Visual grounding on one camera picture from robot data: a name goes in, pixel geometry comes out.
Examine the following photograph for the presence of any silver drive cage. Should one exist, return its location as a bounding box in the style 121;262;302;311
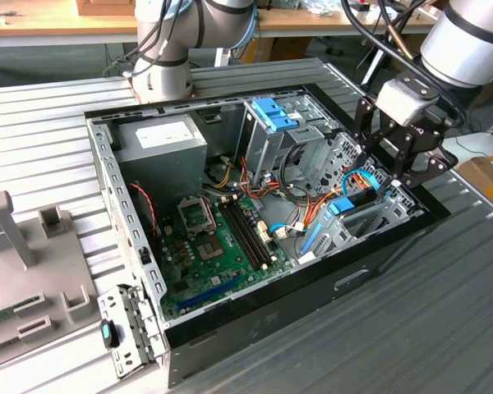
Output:
233;96;339;186

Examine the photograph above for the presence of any green motherboard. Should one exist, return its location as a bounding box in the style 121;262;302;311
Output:
158;192;295;323

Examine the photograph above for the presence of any small brown box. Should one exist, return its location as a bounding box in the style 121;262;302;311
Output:
76;0;136;16

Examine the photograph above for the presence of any black RAM slot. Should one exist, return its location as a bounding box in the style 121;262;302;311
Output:
219;200;265;270
229;196;277;266

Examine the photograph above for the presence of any white low table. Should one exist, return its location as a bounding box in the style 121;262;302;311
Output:
439;133;493;176

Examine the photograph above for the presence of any brown box under desk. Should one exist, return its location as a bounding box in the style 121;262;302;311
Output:
256;36;313;63

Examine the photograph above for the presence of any light wooden desk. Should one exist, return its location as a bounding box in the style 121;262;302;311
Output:
0;0;137;48
256;0;436;41

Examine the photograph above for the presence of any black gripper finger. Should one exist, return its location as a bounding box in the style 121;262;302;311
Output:
392;132;459;190
352;96;382;165

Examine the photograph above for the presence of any metal socket cover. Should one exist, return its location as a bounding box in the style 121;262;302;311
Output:
176;195;215;239

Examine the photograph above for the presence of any light blue data wire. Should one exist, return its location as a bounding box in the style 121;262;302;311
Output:
270;221;309;240
342;169;384;194

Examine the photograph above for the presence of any square brown base plate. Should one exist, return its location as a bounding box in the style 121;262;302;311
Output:
124;69;200;104

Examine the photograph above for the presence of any grey power supply unit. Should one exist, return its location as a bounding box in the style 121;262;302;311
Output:
113;113;209;214

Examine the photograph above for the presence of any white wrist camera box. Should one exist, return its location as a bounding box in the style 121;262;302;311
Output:
376;77;439;126

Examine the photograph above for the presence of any blue plastic drive latch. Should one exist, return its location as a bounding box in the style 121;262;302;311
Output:
249;96;303;133

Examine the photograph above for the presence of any thick black cable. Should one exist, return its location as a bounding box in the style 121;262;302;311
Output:
278;141;313;200

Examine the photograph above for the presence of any CPU socket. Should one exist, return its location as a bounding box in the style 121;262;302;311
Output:
193;231;226;264

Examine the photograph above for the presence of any orange yellow red power wire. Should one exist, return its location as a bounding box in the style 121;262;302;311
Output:
306;172;373;231

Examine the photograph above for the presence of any black open PC case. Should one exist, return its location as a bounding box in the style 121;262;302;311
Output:
84;83;452;389

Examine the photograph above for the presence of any black tool with blue ring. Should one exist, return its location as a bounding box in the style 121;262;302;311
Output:
99;318;123;350

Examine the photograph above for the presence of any silver disk bay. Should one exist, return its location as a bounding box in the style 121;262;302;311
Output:
297;131;427;266

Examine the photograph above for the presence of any brown cardboard box yellow tape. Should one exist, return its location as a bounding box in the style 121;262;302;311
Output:
458;153;493;214

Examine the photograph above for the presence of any green RAM stick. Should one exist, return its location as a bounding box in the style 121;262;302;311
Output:
0;299;40;329

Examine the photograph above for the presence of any multicolour power wire bundle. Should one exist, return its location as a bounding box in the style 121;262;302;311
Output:
237;155;313;206

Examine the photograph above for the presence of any silver slot cover bracket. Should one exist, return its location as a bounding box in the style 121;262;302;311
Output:
97;283;168;379

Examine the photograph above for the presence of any hard disk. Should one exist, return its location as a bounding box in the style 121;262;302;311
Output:
298;186;394;259

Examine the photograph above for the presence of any red black twisted wire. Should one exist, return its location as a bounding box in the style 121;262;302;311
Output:
128;182;160;247

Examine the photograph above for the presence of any yellow black wire bundle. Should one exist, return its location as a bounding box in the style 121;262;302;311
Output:
205;155;233;190

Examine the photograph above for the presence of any blue expansion slot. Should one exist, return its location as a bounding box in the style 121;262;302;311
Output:
176;273;243;311

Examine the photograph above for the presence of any grey parts rack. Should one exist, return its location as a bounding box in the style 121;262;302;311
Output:
0;190;100;358

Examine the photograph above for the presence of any black stand pole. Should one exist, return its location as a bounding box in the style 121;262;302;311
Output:
359;0;421;87

